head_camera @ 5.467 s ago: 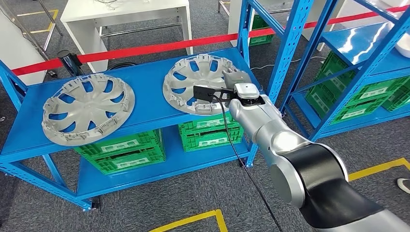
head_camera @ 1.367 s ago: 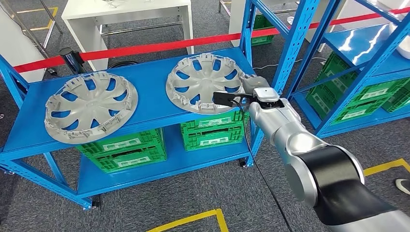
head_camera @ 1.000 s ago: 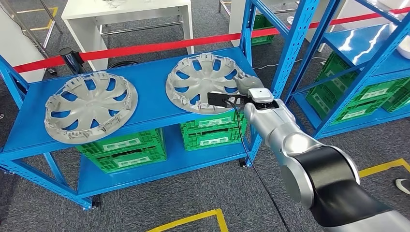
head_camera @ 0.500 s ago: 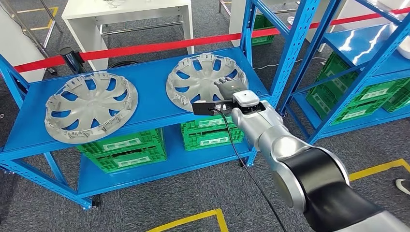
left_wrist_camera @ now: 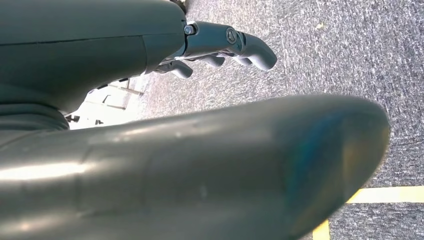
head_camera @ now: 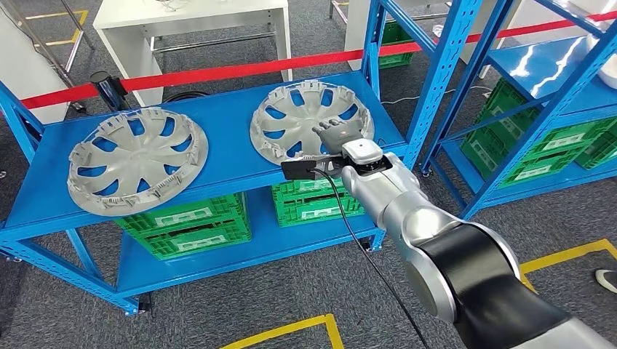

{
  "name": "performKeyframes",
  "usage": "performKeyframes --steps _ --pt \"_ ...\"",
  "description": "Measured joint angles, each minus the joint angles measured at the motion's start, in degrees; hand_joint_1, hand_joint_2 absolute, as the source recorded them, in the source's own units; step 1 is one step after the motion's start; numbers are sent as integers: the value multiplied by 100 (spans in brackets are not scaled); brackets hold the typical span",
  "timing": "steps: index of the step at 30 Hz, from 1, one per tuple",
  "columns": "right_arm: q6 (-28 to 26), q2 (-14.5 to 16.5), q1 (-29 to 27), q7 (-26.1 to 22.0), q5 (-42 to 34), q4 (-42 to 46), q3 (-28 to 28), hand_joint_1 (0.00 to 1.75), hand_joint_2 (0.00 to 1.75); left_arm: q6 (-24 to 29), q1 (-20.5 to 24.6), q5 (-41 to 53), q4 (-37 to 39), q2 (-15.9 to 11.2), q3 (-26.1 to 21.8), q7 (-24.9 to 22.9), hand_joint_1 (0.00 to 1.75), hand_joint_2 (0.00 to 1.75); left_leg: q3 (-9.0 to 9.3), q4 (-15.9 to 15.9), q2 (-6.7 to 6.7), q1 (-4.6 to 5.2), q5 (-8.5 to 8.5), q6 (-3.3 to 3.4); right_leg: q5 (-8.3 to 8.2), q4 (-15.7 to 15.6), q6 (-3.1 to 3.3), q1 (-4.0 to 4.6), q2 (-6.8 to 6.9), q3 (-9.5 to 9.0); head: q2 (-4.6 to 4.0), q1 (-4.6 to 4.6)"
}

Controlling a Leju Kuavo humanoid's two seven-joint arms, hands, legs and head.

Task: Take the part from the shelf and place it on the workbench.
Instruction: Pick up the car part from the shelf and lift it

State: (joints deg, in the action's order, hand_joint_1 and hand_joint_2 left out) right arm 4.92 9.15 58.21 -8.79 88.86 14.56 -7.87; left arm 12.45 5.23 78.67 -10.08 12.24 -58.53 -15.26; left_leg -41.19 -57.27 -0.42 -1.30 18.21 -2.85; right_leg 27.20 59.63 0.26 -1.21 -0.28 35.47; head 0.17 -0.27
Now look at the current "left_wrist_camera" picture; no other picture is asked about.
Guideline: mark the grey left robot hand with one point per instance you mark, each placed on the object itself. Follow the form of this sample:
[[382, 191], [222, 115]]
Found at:
[[198, 172]]

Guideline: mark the ribbed grey left arm sleeve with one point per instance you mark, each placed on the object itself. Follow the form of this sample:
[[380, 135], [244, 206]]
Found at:
[[26, 119]]

